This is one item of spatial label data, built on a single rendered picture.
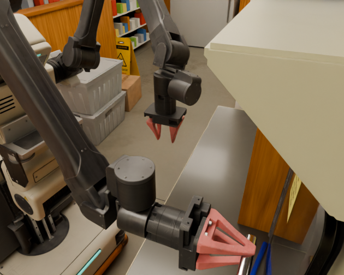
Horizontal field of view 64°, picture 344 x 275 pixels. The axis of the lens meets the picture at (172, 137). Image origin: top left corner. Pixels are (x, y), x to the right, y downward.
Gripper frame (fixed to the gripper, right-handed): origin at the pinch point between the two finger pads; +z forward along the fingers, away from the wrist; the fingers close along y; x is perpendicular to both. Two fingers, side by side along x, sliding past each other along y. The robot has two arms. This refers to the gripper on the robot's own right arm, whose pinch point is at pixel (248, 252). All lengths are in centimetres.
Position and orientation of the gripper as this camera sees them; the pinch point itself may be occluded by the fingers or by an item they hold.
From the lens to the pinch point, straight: 43.0
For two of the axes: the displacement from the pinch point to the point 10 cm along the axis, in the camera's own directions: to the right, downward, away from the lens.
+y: 0.0, -8.2, -5.7
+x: 3.8, -5.2, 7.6
